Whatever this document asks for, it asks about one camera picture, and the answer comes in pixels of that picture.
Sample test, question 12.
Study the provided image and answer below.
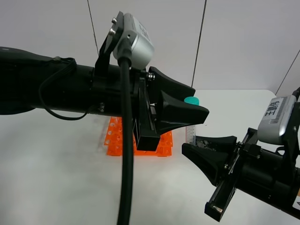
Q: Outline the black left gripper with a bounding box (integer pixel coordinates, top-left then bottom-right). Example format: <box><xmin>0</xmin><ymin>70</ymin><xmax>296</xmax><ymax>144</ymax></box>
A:
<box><xmin>131</xmin><ymin>67</ymin><xmax>209</xmax><ymax>152</ymax></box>

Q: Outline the teal-capped test tube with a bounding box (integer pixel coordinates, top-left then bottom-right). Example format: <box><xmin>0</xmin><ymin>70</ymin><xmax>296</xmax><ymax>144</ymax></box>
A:
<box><xmin>184</xmin><ymin>97</ymin><xmax>199</xmax><ymax>145</ymax></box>

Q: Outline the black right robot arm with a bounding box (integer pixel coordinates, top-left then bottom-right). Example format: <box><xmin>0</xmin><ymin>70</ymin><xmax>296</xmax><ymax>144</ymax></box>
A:
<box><xmin>181</xmin><ymin>128</ymin><xmax>300</xmax><ymax>221</ymax></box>

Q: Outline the orange test tube rack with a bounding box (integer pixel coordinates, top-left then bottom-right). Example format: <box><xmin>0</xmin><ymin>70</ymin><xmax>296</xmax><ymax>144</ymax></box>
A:
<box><xmin>104</xmin><ymin>117</ymin><xmax>173</xmax><ymax>157</ymax></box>

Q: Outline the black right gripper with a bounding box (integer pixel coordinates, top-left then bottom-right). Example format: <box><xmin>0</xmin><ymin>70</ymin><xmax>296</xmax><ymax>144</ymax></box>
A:
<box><xmin>182</xmin><ymin>128</ymin><xmax>258</xmax><ymax>222</ymax></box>

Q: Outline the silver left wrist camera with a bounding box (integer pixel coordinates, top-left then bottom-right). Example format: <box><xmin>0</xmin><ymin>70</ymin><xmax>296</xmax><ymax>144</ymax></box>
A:
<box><xmin>105</xmin><ymin>11</ymin><xmax>154</xmax><ymax>70</ymax></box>

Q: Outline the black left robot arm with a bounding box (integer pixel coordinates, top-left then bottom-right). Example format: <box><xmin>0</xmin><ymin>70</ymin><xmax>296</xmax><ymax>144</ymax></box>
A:
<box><xmin>0</xmin><ymin>47</ymin><xmax>209</xmax><ymax>151</ymax></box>

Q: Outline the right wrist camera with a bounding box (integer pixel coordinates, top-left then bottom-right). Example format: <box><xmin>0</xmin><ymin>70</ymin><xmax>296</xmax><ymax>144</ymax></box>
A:
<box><xmin>257</xmin><ymin>95</ymin><xmax>296</xmax><ymax>145</ymax></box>

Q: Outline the black left camera cable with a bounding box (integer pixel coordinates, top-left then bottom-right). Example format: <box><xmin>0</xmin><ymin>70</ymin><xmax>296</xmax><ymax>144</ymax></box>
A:
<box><xmin>38</xmin><ymin>56</ymin><xmax>135</xmax><ymax>225</ymax></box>

